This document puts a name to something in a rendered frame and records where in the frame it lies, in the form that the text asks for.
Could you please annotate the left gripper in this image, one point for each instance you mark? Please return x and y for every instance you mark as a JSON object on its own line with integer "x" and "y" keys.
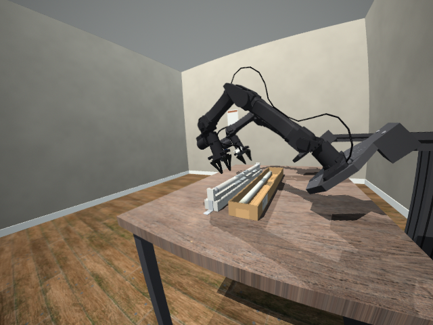
{"x": 217, "y": 154}

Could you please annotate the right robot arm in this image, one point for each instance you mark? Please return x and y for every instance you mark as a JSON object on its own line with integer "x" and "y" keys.
{"x": 231, "y": 130}

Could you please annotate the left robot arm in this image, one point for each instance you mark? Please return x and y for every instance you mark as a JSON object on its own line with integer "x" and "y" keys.
{"x": 300, "y": 138}

